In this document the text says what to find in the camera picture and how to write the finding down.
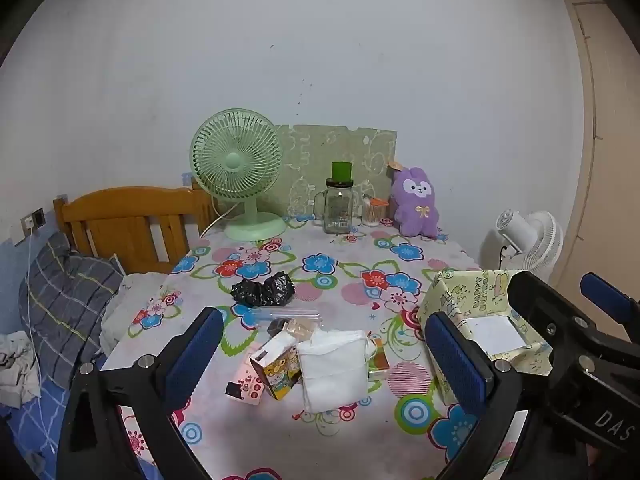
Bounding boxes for glass jar with green lid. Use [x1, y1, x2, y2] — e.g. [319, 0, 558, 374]
[313, 161, 362, 235]

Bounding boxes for white cotton pad pack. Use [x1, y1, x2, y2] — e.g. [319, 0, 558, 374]
[296, 330, 377, 413]

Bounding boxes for grey plaid pillow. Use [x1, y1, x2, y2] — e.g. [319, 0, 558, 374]
[19, 232, 125, 391]

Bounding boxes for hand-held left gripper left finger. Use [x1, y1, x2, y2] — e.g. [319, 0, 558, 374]
[59, 306, 226, 480]

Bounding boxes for black plastic bag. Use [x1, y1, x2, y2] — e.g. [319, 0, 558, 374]
[231, 271, 296, 308]

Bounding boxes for white paper sheet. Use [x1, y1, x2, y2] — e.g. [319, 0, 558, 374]
[467, 315, 526, 356]

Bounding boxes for yellow cartoon tissue pack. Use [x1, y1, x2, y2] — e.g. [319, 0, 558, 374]
[250, 332, 303, 401]

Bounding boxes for beige cloth pack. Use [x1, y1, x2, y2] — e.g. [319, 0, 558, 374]
[282, 319, 317, 343]

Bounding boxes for beige door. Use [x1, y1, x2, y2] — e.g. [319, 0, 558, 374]
[550, 0, 640, 301]

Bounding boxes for small orange green box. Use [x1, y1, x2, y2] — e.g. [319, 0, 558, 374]
[369, 337, 391, 381]

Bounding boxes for light bed quilt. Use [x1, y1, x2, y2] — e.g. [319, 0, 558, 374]
[100, 271, 173, 356]

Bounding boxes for grey white crumpled cloth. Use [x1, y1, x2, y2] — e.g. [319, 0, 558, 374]
[0, 331, 41, 408]

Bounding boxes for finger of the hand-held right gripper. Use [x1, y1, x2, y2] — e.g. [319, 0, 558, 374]
[580, 272, 640, 333]
[507, 270, 597, 377]

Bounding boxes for white standing fan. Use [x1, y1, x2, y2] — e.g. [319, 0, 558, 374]
[480, 208, 564, 278]

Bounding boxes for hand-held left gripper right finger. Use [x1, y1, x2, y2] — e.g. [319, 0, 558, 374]
[422, 311, 538, 480]

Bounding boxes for green desk fan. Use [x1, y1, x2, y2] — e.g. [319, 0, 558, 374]
[189, 109, 287, 242]

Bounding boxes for wall socket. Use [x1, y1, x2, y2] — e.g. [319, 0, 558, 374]
[21, 207, 47, 233]

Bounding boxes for cotton swab jar orange lid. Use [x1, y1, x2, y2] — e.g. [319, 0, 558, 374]
[363, 196, 389, 227]

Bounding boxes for purple plush bunny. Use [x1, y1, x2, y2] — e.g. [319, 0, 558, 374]
[387, 160, 441, 238]

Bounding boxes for pink tissue pack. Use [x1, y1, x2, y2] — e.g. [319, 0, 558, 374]
[226, 360, 265, 406]

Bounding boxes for yellow cartoon printed box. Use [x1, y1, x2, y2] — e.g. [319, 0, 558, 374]
[417, 269, 556, 406]

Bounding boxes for blue bed sheet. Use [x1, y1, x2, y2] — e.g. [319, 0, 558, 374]
[0, 240, 166, 480]

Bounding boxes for green patterned board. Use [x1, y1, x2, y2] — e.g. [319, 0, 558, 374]
[274, 124, 398, 218]

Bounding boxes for wooden bed headboard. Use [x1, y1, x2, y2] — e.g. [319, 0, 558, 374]
[53, 186, 218, 276]

